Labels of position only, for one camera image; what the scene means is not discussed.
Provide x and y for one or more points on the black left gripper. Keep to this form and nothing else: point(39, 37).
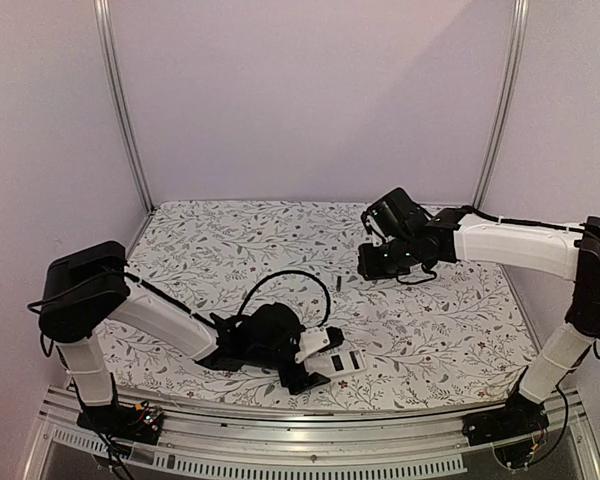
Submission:
point(308, 383)

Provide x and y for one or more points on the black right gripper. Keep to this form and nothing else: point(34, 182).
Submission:
point(371, 271)

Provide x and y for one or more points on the white remote control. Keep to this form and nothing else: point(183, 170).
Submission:
point(339, 364)

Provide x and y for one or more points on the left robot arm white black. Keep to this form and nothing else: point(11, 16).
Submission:
point(92, 285)

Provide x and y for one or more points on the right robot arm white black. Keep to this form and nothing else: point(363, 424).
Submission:
point(404, 234)

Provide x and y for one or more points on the floral patterned table mat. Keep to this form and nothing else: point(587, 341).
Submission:
point(456, 340)

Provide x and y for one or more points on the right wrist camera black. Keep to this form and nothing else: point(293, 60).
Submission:
point(372, 229)

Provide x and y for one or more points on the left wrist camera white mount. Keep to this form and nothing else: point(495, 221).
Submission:
point(317, 339)

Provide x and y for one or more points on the aluminium front rail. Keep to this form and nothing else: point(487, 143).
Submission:
point(212, 440)

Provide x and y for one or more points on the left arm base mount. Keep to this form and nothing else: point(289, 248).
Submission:
point(141, 423)

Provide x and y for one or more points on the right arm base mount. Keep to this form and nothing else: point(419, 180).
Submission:
point(519, 421)

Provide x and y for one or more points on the right aluminium frame post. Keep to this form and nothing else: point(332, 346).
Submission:
point(510, 74)

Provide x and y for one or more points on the aluminium frame post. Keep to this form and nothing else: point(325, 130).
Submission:
point(510, 74)
point(105, 29)

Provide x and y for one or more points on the left aluminium frame post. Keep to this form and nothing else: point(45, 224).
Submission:
point(105, 29)

